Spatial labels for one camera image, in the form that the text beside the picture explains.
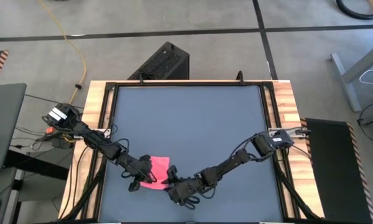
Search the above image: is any grey-blue table mat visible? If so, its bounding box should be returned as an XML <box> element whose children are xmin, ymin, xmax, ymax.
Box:
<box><xmin>98</xmin><ymin>85</ymin><xmax>283</xmax><ymax>222</ymax></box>

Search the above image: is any black looped floor cable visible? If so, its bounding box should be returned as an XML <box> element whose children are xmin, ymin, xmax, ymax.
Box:
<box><xmin>356</xmin><ymin>101</ymin><xmax>373</xmax><ymax>150</ymax></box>

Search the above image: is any pink fluffy towel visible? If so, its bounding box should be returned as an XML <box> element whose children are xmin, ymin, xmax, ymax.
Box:
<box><xmin>139</xmin><ymin>156</ymin><xmax>171</xmax><ymax>190</ymax></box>

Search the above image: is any black cable conduit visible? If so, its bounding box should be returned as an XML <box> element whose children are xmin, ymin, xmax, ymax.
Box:
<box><xmin>60</xmin><ymin>146</ymin><xmax>108</xmax><ymax>222</ymax></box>
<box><xmin>272</xmin><ymin>149</ymin><xmax>321</xmax><ymax>220</ymax></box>

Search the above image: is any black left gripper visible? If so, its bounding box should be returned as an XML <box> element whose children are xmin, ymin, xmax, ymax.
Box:
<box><xmin>127</xmin><ymin>154</ymin><xmax>158</xmax><ymax>193</ymax></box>

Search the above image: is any black hose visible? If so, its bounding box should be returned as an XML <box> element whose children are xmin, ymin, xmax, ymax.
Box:
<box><xmin>335</xmin><ymin>0</ymin><xmax>373</xmax><ymax>19</ymax></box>

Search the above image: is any black metal desk bar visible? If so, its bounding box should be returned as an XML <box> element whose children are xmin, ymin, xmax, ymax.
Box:
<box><xmin>4</xmin><ymin>149</ymin><xmax>70</xmax><ymax>181</ymax></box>

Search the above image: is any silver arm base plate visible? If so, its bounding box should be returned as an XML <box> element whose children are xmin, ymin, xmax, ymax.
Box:
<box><xmin>268</xmin><ymin>126</ymin><xmax>308</xmax><ymax>138</ymax></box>

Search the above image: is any thin black floor cable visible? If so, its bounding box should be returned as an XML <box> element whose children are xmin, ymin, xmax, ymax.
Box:
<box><xmin>24</xmin><ymin>94</ymin><xmax>85</xmax><ymax>110</ymax></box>

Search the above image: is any black perforated computer tower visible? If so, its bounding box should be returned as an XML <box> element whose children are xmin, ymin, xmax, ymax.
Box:
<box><xmin>127</xmin><ymin>41</ymin><xmax>190</xmax><ymax>81</ymax></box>

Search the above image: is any grey metal desk leg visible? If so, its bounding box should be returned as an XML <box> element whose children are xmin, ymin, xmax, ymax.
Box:
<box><xmin>331</xmin><ymin>39</ymin><xmax>373</xmax><ymax>113</ymax></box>

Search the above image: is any yellow floor cable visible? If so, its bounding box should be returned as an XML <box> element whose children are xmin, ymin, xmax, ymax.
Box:
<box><xmin>37</xmin><ymin>0</ymin><xmax>87</xmax><ymax>105</ymax></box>

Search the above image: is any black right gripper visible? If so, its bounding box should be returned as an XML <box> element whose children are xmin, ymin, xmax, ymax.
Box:
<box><xmin>161</xmin><ymin>166</ymin><xmax>203</xmax><ymax>205</ymax></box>

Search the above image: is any white cable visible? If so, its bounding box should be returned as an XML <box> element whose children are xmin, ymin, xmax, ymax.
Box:
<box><xmin>359</xmin><ymin>70</ymin><xmax>373</xmax><ymax>105</ymax></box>

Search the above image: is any black metal table frame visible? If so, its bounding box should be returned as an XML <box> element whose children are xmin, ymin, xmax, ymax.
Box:
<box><xmin>93</xmin><ymin>81</ymin><xmax>292</xmax><ymax>223</ymax></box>

